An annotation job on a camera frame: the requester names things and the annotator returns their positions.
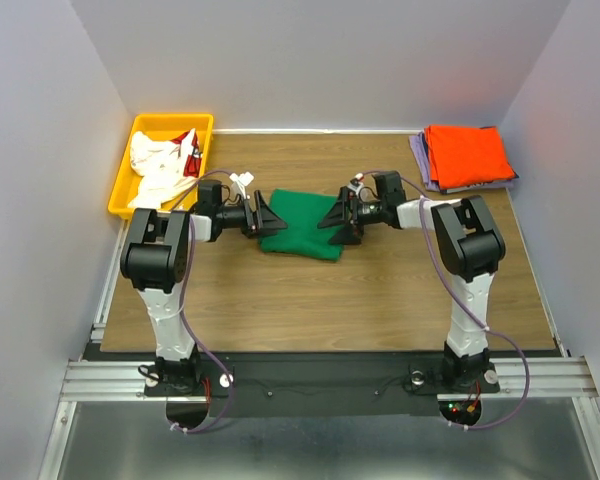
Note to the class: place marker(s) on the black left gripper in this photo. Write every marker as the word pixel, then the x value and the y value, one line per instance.
pixel 262 222

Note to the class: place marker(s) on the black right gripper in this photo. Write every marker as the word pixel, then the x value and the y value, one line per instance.
pixel 337 216

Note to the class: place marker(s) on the green t shirt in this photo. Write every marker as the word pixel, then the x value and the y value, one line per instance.
pixel 302 212

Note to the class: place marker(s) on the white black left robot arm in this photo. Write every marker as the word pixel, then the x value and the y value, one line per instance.
pixel 157 257

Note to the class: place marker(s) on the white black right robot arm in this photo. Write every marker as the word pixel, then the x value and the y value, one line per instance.
pixel 465 246

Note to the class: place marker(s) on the folded purple t shirt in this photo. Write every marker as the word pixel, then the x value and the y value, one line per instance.
pixel 420 151

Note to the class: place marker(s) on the white t shirt red print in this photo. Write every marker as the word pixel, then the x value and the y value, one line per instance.
pixel 167 168

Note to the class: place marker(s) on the folded orange t shirt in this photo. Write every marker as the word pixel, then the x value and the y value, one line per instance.
pixel 461 156

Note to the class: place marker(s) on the yellow plastic bin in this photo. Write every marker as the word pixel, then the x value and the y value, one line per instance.
pixel 158 127

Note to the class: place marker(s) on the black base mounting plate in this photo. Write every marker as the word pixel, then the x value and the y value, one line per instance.
pixel 328 384

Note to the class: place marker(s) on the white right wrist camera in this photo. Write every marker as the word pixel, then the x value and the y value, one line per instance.
pixel 356 185

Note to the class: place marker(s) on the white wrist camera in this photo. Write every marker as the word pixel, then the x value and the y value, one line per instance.
pixel 242 182
pixel 356 185

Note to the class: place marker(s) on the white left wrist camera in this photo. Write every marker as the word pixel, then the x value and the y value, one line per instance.
pixel 242 182

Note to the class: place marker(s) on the aluminium frame rail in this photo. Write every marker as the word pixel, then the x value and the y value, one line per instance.
pixel 549 378

